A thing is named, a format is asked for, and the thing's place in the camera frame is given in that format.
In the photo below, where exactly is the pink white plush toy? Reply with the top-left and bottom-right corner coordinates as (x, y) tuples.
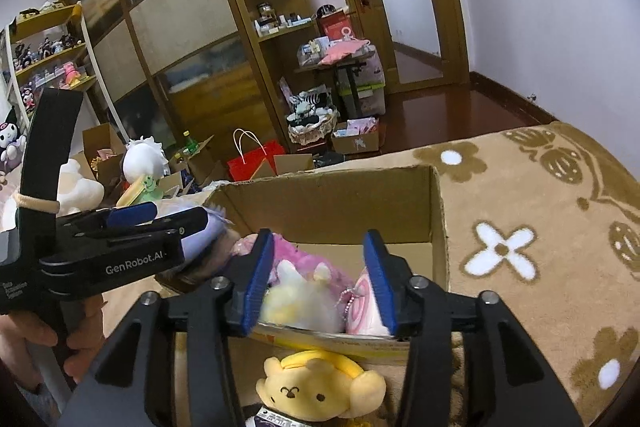
(345, 269), (390, 337)

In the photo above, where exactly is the pink bear plush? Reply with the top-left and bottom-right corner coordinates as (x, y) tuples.
(265, 233), (355, 301)

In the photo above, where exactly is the white fluffy plush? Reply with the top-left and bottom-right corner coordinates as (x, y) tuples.
(259, 260), (344, 334)

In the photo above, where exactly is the yellow dog plush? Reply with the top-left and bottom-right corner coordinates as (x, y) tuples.
(256, 350), (386, 423)

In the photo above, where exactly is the left hand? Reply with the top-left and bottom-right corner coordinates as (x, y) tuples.
(1, 295), (105, 391)

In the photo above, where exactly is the green frog burger plush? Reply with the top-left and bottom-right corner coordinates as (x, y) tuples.
(116, 174), (164, 208)

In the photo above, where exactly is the large white cream plush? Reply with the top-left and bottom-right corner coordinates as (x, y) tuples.
(1, 158), (104, 231)

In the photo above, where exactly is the white round plush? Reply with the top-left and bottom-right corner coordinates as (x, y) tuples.
(122, 136), (170, 184)

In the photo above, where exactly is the brown cardboard box left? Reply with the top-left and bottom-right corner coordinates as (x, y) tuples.
(73, 124), (126, 192)

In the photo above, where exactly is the open cardboard box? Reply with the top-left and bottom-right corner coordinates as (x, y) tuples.
(204, 165), (452, 373)

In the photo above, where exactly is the green bottle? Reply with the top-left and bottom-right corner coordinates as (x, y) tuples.
(183, 130), (200, 155)

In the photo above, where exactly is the kuromi plush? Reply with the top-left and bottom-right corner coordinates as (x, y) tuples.
(0, 108), (26, 173)

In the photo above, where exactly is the red paper bag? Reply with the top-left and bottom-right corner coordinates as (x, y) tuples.
(227, 128), (286, 182)

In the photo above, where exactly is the small cardboard box floor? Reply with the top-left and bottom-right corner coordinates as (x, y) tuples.
(331, 117), (380, 155)

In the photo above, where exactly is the white wooden toy shelf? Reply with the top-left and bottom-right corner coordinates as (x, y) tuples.
(1, 2), (129, 141)

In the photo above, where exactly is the lace basket with plush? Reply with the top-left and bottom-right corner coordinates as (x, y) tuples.
(285, 90), (340, 146)

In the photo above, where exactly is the small black side table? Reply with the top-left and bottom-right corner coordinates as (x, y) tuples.
(294, 51), (374, 118)

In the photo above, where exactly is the wooden wardrobe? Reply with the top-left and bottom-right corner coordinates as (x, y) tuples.
(67, 0), (280, 159)

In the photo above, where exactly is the pink cloth on table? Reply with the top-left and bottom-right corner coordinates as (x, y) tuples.
(319, 39), (370, 66)

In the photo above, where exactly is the red box on shelf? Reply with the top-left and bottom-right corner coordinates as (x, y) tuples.
(317, 10), (354, 41)

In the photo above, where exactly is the wooden corner shelf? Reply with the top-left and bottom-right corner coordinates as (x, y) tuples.
(204, 0), (327, 148)

